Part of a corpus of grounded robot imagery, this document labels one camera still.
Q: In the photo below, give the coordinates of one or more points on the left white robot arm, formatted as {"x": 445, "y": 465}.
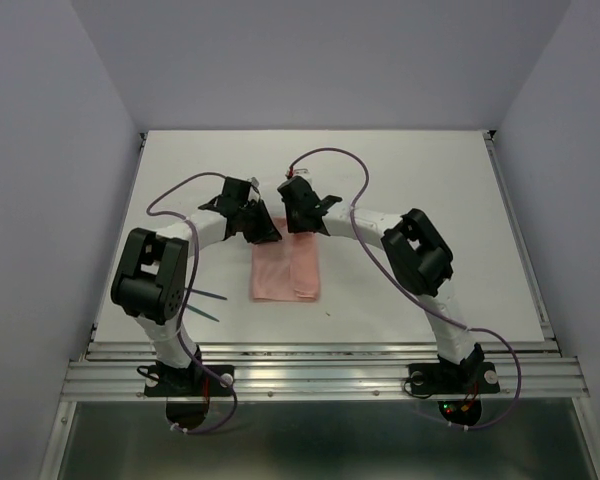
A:
{"x": 154, "y": 275}

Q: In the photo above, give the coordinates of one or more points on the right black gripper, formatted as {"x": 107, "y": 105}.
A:
{"x": 291, "y": 225}

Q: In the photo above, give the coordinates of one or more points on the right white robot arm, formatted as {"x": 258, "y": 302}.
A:
{"x": 419, "y": 258}

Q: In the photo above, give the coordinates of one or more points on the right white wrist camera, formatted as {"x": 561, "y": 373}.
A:
{"x": 300, "y": 172}

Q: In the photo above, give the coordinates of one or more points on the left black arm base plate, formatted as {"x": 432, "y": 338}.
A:
{"x": 162, "y": 381}

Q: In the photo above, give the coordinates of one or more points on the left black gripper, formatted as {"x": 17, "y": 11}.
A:
{"x": 267, "y": 231}

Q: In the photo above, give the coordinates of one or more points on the pink satin napkin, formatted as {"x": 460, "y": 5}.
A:
{"x": 286, "y": 270}

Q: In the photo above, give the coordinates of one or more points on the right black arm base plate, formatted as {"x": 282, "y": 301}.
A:
{"x": 429, "y": 379}

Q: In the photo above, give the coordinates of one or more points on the teal plastic spoon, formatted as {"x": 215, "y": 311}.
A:
{"x": 202, "y": 313}

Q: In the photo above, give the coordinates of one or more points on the teal plastic utensil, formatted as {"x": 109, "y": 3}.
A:
{"x": 193, "y": 291}

